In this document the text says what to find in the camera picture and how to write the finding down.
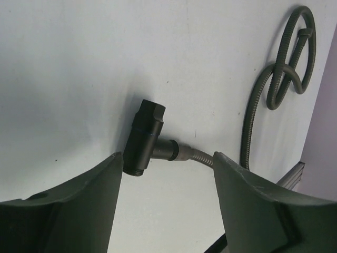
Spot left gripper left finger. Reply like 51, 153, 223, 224
1, 152, 123, 252

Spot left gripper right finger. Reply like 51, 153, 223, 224
213, 152, 336, 252

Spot black T-shaped connector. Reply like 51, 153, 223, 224
123, 100, 179, 177

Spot dark corrugated flexible hose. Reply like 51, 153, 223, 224
176, 5, 316, 171

